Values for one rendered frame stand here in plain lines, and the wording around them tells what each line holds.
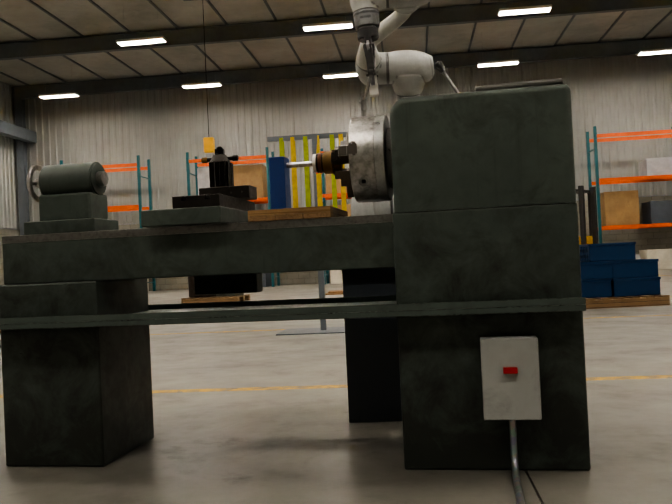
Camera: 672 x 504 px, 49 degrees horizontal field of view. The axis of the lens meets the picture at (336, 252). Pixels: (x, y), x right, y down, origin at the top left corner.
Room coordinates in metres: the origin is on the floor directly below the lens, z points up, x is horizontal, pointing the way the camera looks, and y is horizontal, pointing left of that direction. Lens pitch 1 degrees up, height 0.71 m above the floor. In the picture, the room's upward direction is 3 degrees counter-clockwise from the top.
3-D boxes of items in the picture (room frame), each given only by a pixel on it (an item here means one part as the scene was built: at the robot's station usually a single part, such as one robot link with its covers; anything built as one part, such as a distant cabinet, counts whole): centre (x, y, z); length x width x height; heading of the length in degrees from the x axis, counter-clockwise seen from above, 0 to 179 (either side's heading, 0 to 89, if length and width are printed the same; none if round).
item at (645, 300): (9.40, -3.39, 0.39); 1.20 x 0.80 x 0.79; 92
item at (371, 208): (3.40, -0.17, 0.97); 0.18 x 0.16 x 0.22; 86
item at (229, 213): (2.90, 0.50, 0.89); 0.53 x 0.30 x 0.06; 169
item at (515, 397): (2.24, -0.51, 0.22); 0.42 x 0.18 x 0.44; 169
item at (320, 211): (2.79, 0.13, 0.88); 0.36 x 0.30 x 0.04; 169
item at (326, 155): (2.77, 0.01, 1.08); 0.09 x 0.09 x 0.09; 79
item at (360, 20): (2.59, -0.14, 1.54); 0.09 x 0.09 x 0.06
